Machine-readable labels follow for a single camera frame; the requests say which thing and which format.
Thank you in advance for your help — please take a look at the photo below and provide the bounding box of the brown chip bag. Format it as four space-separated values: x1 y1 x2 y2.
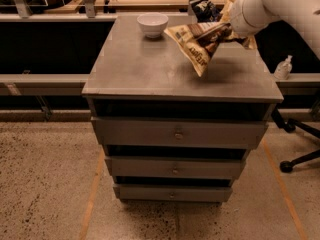
164 0 257 77

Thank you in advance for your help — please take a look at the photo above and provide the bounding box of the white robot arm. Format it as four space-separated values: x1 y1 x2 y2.
230 0 320 58

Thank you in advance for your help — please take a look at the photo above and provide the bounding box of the white bowl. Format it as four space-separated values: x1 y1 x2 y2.
137 12 169 38

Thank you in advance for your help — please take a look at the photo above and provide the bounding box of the blue chip bag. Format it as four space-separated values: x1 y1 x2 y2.
190 0 221 23

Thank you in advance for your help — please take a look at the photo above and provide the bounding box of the grey drawer cabinet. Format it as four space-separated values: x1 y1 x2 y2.
82 16 283 189

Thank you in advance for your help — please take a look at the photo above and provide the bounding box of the top grey drawer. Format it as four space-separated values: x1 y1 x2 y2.
92 117 267 149

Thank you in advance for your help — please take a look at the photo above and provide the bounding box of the grey drawer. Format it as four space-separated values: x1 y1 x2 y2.
92 117 267 149
105 156 245 179
113 184 232 202

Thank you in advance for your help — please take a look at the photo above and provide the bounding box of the middle grey drawer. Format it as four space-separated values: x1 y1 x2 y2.
105 156 245 179

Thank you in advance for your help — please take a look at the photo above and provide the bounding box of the bottom grey drawer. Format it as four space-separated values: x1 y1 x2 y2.
113 184 232 202

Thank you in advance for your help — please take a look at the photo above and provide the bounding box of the hand sanitizer bottle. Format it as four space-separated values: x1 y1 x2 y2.
274 55 292 80

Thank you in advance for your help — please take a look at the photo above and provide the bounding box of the black office chair base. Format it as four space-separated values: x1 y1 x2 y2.
270 107 320 174

